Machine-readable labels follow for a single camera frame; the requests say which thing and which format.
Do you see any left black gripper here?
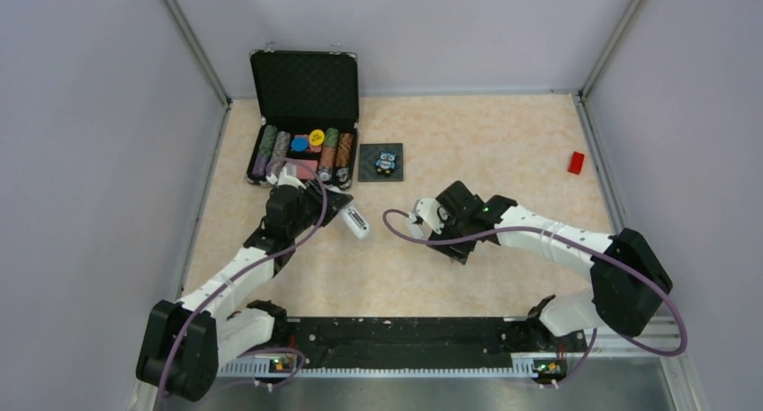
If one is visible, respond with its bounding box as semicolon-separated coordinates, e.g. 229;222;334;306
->
288;177;353;237

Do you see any white remote control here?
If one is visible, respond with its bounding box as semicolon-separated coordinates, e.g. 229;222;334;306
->
338;204;371;240

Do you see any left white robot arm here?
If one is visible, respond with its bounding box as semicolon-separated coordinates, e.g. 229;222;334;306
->
135;177;370;402

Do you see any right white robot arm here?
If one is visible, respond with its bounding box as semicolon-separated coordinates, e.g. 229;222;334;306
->
411;181;673;350

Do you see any pink card deck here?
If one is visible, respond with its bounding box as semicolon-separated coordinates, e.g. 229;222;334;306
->
284;159;318;180

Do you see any blue poker chip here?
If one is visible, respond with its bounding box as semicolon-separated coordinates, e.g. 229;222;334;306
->
290;134;310;152

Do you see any yellow poker chip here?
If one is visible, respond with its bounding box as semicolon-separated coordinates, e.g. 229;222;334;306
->
308;130;326;147

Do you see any dark grey lego baseplate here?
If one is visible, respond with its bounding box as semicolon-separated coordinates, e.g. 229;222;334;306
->
356;143;405;183

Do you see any blue owl toy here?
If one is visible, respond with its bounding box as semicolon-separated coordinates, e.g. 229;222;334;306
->
374;152;398;176

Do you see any black poker chip case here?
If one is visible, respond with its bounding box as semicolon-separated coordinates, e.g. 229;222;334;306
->
245;49;360;189

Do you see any red lego brick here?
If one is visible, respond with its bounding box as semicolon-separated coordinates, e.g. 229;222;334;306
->
567;151;586;175

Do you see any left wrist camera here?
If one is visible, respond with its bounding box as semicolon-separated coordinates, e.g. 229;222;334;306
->
265;162;306;189

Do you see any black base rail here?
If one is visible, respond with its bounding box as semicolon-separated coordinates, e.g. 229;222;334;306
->
146;316;603;380

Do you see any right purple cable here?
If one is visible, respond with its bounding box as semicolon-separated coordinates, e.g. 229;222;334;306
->
381;209;689;389

